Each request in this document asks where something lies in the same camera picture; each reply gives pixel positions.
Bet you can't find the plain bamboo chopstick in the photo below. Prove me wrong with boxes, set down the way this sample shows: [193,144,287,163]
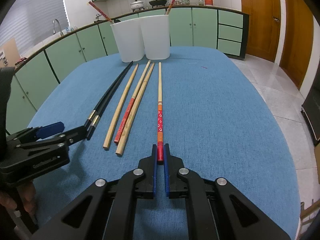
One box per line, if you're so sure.
[116,62,155,156]
[103,63,139,151]

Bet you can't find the red handled bamboo chopstick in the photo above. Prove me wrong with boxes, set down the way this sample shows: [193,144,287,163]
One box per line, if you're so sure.
[114,60,151,145]

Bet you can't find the red orange star chopstick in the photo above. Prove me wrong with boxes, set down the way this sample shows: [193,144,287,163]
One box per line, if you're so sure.
[157,62,164,165]

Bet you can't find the green lower kitchen cabinets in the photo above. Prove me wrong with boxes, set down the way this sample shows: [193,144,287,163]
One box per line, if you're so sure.
[6,6,249,134]

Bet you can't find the left hand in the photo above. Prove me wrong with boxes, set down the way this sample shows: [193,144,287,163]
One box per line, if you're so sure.
[1,182,37,216]

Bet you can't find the cardboard piece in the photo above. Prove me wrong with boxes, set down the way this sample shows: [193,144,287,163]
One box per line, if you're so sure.
[1,38,21,67]

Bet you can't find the chrome sink faucet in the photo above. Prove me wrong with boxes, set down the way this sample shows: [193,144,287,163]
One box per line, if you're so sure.
[53,18,64,37]

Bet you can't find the blue table mat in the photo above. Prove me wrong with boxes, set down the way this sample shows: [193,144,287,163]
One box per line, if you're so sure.
[29,47,300,239]

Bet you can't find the window blinds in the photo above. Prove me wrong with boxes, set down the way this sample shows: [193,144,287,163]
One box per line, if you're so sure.
[1,0,69,53]

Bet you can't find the red chopstick in left cup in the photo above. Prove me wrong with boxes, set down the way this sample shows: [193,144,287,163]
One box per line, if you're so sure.
[88,1,114,24]

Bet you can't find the white double utensil holder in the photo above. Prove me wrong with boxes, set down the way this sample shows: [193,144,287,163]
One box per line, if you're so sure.
[111,15,170,62]

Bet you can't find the black shelf unit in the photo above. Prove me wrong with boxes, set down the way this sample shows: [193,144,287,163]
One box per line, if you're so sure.
[301,80,320,147]

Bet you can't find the black wok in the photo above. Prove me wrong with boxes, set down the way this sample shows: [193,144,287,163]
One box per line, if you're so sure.
[149,0,167,8]

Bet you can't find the glass jars on counter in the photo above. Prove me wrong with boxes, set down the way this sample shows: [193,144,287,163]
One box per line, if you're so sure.
[174,0,204,6]

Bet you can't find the brown wooden door right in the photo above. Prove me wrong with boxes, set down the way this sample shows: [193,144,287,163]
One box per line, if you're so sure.
[280,0,313,88]

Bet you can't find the brown wooden door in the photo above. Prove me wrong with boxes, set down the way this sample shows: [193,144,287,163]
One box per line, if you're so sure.
[280,0,313,88]
[241,0,281,62]

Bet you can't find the brown wooden door left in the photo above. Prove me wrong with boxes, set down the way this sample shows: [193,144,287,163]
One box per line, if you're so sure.
[241,0,281,62]

